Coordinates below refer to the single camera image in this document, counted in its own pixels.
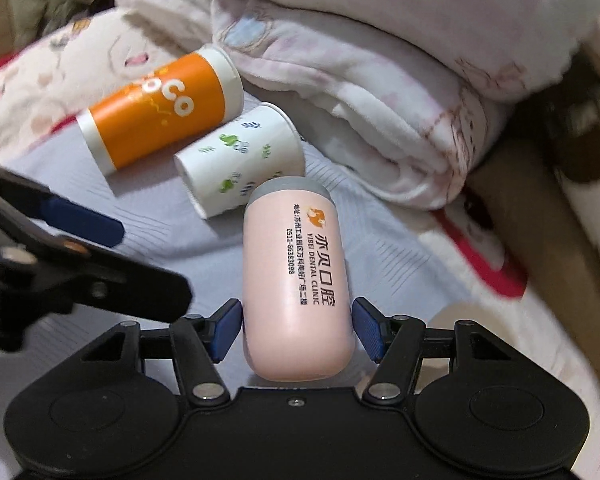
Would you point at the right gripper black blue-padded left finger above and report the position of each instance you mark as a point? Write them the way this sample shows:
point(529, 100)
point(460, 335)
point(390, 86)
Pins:
point(198, 344)

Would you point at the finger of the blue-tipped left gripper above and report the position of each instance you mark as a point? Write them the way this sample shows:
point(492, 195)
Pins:
point(82, 222)

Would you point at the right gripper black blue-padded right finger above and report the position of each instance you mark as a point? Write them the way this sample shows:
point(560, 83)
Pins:
point(394, 344)

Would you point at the pink cup with grey rim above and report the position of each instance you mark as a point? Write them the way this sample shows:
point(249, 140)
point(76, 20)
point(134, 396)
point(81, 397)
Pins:
point(295, 291)

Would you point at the white paper cup green print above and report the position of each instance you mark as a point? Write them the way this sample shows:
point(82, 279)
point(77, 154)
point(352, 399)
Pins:
point(222, 169)

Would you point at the orange and white cup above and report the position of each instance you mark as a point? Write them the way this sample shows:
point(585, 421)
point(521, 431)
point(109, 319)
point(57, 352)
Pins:
point(184, 99)

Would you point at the cartoon print bed sheet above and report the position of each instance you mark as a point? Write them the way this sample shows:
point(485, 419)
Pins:
point(43, 87)

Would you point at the brown cream folded blanket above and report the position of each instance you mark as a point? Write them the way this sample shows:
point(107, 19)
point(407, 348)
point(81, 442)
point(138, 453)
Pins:
point(541, 187)

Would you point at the white pink folded quilt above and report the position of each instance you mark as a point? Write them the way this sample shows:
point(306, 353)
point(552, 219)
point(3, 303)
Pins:
point(405, 96)

